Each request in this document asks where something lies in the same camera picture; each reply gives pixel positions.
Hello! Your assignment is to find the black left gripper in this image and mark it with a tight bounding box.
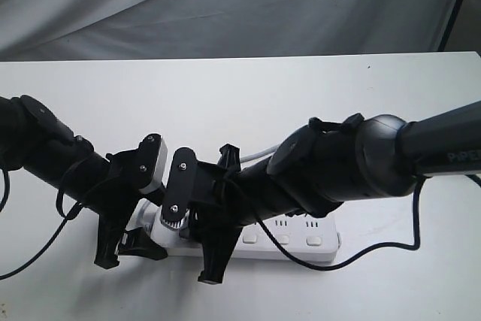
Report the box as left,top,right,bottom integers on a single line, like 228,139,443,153
88,150,168,268

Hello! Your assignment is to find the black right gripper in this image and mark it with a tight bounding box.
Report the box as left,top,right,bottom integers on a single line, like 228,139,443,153
189,144,241,283

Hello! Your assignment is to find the white five-outlet power strip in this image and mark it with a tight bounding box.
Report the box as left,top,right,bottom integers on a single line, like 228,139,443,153
150,211,342,264

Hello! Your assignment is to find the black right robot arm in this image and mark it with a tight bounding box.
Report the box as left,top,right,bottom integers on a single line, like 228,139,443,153
190,103,480,285

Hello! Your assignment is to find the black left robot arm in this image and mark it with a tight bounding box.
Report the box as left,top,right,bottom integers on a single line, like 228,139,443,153
1,95,168,269

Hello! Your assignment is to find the grey backdrop cloth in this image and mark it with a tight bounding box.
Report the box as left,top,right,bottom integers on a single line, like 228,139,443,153
1,0,455,61

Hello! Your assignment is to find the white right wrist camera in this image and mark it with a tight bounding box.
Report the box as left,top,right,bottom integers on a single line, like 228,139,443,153
156,147,197,231

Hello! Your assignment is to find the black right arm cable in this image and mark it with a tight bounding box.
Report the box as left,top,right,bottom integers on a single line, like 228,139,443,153
259,174,481,273

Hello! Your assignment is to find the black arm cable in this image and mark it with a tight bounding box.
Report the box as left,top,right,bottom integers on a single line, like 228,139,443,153
0,168,110,279
259,174,481,273

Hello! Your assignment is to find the grey power cord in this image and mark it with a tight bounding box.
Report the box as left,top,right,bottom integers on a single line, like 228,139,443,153
135,147,279,232

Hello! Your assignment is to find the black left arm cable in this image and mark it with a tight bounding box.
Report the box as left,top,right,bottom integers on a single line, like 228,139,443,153
0,168,110,279

